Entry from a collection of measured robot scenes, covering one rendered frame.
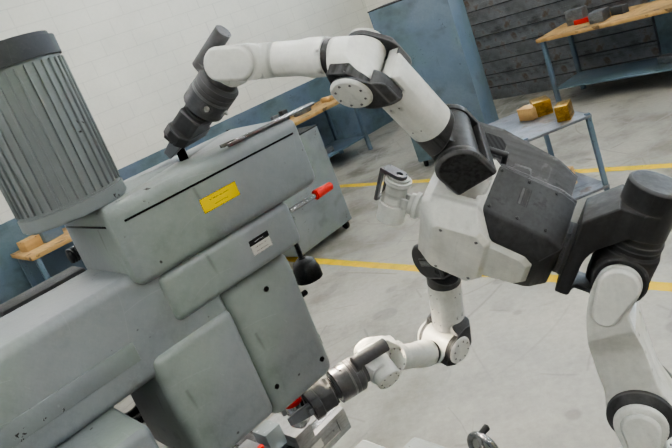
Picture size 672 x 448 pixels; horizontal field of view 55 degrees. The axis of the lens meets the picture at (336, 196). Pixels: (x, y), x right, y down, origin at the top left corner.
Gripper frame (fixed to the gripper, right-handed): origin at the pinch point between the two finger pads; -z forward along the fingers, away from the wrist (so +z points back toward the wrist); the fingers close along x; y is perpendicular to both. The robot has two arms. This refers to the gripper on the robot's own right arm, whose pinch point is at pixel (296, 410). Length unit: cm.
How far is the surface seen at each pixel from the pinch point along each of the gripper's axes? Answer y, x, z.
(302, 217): 86, -429, 141
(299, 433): 14.5, -13.6, 0.3
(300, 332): -21.1, 8.3, 6.9
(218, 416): -19.1, 18.4, -16.8
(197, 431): -19.5, 20.0, -21.5
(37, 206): -71, 16, -28
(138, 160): 5, -702, 51
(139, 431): -32, 34, -29
